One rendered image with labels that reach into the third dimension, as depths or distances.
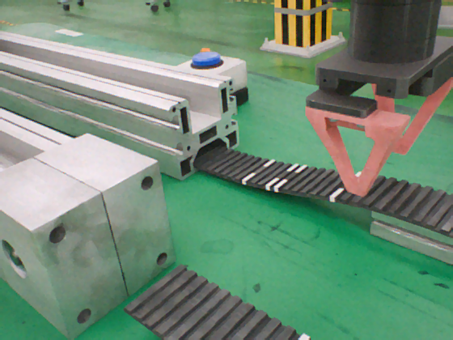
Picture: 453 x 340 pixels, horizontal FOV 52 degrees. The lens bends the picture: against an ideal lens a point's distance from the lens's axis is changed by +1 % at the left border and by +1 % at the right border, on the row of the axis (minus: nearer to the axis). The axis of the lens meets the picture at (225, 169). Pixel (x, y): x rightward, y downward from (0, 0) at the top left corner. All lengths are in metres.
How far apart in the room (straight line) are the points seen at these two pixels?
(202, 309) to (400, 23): 0.22
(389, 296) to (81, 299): 0.21
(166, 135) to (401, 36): 0.25
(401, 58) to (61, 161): 0.25
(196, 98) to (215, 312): 0.30
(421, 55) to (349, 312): 0.18
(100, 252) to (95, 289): 0.03
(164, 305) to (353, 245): 0.17
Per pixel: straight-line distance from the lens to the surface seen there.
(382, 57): 0.33
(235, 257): 0.38
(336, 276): 0.37
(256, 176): 0.46
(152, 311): 0.31
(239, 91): 0.66
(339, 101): 0.32
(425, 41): 0.34
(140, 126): 0.50
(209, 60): 0.64
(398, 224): 0.39
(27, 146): 0.45
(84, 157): 0.36
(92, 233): 0.32
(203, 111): 0.53
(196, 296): 0.31
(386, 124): 0.31
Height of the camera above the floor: 1.03
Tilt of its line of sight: 30 degrees down
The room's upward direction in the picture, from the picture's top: 6 degrees counter-clockwise
